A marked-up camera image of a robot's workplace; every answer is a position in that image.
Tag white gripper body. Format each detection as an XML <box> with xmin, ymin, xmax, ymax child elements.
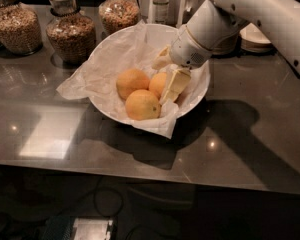
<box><xmin>169</xmin><ymin>25</ymin><xmax>212</xmax><ymax>68</ymax></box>

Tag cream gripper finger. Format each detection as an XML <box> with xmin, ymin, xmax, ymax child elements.
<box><xmin>152</xmin><ymin>45</ymin><xmax>172</xmax><ymax>70</ymax></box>
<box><xmin>160</xmin><ymin>68</ymin><xmax>191</xmax><ymax>104</ymax></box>

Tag orange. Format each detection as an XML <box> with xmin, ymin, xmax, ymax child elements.
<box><xmin>116</xmin><ymin>68</ymin><xmax>150</xmax><ymax>100</ymax></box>
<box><xmin>149</xmin><ymin>72</ymin><xmax>167</xmax><ymax>98</ymax></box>
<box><xmin>125</xmin><ymin>89</ymin><xmax>161</xmax><ymax>121</ymax></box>

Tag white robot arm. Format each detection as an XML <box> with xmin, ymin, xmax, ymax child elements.
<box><xmin>152</xmin><ymin>0</ymin><xmax>300</xmax><ymax>74</ymax></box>

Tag white ceramic bowl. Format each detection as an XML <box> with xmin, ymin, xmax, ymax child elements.
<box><xmin>87</xmin><ymin>23</ymin><xmax>212</xmax><ymax>125</ymax></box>

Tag white appliance behind bowl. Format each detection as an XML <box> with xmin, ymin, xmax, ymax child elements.
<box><xmin>138</xmin><ymin>0</ymin><xmax>205</xmax><ymax>27</ymax></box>

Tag orange front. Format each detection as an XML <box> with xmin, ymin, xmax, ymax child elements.
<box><xmin>125</xmin><ymin>89</ymin><xmax>161</xmax><ymax>121</ymax></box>

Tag tall stack paper bowls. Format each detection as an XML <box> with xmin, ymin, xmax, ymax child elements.
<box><xmin>212</xmin><ymin>34</ymin><xmax>239</xmax><ymax>55</ymax></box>

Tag small clear glass bottle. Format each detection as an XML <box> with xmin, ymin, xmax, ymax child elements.
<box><xmin>152</xmin><ymin>0</ymin><xmax>169</xmax><ymax>24</ymax></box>

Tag glass cereal jar right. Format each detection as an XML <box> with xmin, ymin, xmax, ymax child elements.
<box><xmin>99</xmin><ymin>0</ymin><xmax>140</xmax><ymax>34</ymax></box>

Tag glass cereal jar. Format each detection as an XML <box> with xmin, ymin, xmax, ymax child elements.
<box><xmin>99</xmin><ymin>0</ymin><xmax>140</xmax><ymax>34</ymax></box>
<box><xmin>0</xmin><ymin>0</ymin><xmax>43</xmax><ymax>55</ymax></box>
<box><xmin>46</xmin><ymin>0</ymin><xmax>96</xmax><ymax>65</ymax></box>

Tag short stack paper bowls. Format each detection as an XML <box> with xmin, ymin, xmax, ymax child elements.
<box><xmin>240</xmin><ymin>23</ymin><xmax>274</xmax><ymax>53</ymax></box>

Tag white crumpled paper liner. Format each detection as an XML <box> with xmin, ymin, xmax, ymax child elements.
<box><xmin>57</xmin><ymin>22</ymin><xmax>211</xmax><ymax>138</ymax></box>

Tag glass cereal jar middle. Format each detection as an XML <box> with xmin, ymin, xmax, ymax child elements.
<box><xmin>46</xmin><ymin>0</ymin><xmax>96</xmax><ymax>65</ymax></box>

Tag glass cereal jar far left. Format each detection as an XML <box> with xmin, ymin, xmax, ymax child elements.
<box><xmin>0</xmin><ymin>0</ymin><xmax>43</xmax><ymax>55</ymax></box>

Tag metal box under table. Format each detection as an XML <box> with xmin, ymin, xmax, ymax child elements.
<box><xmin>41</xmin><ymin>216</ymin><xmax>117</xmax><ymax>240</ymax></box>

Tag black cable under table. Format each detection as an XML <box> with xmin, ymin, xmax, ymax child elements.
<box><xmin>89</xmin><ymin>178</ymin><xmax>126</xmax><ymax>220</ymax></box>

